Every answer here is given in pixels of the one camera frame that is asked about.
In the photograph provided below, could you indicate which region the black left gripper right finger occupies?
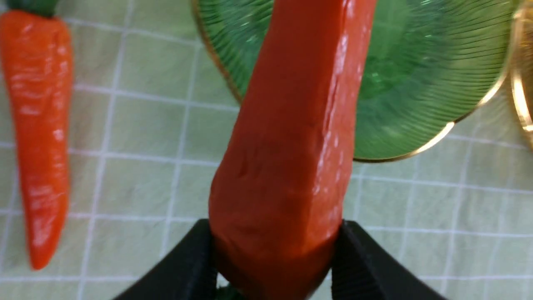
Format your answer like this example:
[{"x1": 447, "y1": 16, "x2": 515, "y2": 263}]
[{"x1": 331, "y1": 220, "x2": 445, "y2": 300}]

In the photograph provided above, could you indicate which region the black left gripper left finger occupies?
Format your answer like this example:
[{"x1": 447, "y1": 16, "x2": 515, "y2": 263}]
[{"x1": 115, "y1": 219, "x2": 218, "y2": 300}]

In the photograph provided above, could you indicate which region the orange toy carrot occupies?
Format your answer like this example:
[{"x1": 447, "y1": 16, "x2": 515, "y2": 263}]
[
  {"x1": 208, "y1": 0, "x2": 376, "y2": 300},
  {"x1": 1, "y1": 0, "x2": 74, "y2": 270}
]

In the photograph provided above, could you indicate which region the green checkered tablecloth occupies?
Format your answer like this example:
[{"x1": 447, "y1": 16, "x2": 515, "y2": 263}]
[{"x1": 0, "y1": 0, "x2": 532, "y2": 300}]

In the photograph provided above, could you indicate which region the green ribbed plastic plate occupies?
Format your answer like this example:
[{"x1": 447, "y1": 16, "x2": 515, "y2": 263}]
[{"x1": 192, "y1": 0, "x2": 522, "y2": 163}]

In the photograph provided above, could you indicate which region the amber ribbed plastic plate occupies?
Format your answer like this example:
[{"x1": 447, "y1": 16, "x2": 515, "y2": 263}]
[{"x1": 508, "y1": 0, "x2": 533, "y2": 149}]

